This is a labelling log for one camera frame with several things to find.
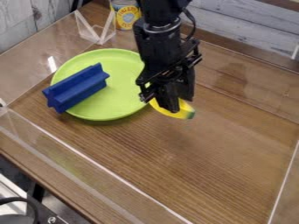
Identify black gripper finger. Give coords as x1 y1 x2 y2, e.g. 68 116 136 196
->
155 82 180 113
176 69 195 102

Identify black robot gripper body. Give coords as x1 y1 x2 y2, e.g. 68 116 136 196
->
134 18 202 102

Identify yellow toy banana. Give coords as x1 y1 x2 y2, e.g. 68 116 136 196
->
150 99 195 120

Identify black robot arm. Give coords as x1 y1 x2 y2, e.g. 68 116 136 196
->
134 0 202 113

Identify green plastic plate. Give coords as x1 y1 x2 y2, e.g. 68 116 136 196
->
51 48 151 122

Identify blue plastic block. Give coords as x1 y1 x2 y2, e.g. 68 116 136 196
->
42 63 110 113

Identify clear acrylic corner bracket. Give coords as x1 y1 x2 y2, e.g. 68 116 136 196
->
75 10 116 46

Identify clear acrylic front wall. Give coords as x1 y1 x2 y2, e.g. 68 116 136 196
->
0 108 192 224

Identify black metal mount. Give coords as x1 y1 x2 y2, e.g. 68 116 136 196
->
26 202 70 224

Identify black cable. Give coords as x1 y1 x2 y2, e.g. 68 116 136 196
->
0 197 42 224

